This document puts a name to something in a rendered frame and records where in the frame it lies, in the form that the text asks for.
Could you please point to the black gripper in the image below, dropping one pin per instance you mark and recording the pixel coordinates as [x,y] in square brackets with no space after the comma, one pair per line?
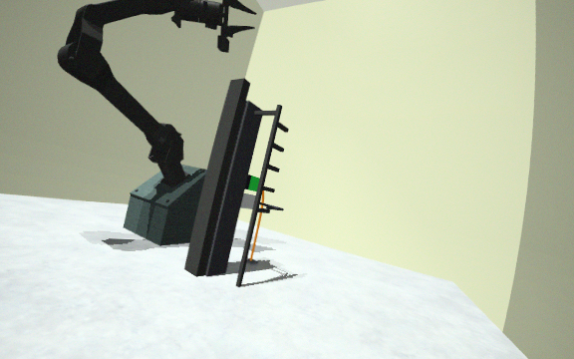
[211,12]

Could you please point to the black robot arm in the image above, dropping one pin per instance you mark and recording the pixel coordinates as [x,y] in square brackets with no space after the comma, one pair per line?
[81,58]

